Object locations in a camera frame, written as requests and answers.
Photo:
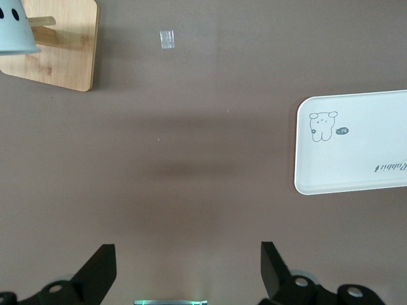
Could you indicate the clear tape piece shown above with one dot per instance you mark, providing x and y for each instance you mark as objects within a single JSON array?
[{"x": 167, "y": 39}]

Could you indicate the light blue cup black dots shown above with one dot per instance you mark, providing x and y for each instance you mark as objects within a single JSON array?
[{"x": 16, "y": 33}]

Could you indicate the white tray with bear print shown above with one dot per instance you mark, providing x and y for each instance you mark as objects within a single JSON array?
[{"x": 359, "y": 159}]

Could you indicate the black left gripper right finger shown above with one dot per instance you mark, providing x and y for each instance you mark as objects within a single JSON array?
[{"x": 275, "y": 273}]

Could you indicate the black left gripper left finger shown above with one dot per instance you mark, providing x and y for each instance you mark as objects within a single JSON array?
[{"x": 92, "y": 273}]

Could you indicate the wooden cup stand with pegs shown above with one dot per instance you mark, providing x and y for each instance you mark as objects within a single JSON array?
[{"x": 71, "y": 58}]

